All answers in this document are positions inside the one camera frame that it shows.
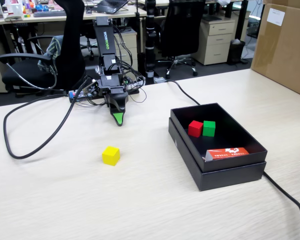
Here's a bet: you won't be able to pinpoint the white desk gadget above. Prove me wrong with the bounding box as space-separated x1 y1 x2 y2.
4 3 25 21

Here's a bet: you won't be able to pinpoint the striped green cloth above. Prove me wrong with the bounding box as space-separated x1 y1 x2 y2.
37 34 65 76

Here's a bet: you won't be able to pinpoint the controller board with LEDs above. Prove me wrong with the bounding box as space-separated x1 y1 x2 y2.
68 90 88 103

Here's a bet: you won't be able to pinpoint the black mesh office chair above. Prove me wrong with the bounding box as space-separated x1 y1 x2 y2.
155 0 207 80

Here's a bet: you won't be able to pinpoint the long beige office desk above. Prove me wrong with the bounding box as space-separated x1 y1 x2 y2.
0 4 148 26

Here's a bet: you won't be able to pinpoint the black open laptop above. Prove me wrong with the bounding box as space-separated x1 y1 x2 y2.
92 0 130 15

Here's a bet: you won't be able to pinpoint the dark computer keyboard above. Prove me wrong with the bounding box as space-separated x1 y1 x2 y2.
33 10 67 18

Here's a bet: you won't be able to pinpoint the yellow wooden cube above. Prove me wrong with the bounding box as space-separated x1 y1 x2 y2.
101 146 121 167

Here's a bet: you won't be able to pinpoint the orange red paper carton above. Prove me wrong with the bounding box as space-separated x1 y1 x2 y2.
202 147 250 163

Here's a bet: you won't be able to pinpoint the blue toy balls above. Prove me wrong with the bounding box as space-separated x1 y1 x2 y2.
34 3 50 12

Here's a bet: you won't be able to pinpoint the black office chair with armrests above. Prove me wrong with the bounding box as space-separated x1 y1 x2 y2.
0 0 87 98

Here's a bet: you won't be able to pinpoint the beige drawer pedestal with lock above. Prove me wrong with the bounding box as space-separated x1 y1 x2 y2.
191 18 237 66

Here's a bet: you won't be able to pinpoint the black trash bin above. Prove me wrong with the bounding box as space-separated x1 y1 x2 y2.
226 39 247 65

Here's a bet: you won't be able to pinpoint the green wooden cube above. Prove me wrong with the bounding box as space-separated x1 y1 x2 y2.
202 120 216 138

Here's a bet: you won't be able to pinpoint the white shipping label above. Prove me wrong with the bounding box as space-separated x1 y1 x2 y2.
266 7 286 27

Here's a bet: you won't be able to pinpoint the black box inner tray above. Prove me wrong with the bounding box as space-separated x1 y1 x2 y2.
169 102 268 173

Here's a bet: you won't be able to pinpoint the red wooden cube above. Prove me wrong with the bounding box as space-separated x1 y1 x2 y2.
187 120 204 138

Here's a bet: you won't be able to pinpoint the black pole with white bands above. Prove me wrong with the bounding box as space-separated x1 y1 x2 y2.
144 0 158 85

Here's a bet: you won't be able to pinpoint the thick black power cable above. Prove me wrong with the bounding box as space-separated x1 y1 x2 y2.
153 79 300 240

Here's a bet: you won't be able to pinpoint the black box outer lid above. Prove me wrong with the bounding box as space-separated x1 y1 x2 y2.
167 117 267 192

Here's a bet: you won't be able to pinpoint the thick black camera cable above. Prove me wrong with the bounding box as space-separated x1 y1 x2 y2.
2 79 99 160

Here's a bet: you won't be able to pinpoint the large brown cardboard box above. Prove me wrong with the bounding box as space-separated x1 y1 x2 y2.
250 0 300 100

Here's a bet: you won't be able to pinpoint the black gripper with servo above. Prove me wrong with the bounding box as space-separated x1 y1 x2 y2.
97 74 130 127

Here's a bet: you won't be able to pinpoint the small wrist camera board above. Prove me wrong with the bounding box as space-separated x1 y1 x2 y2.
83 78 99 98

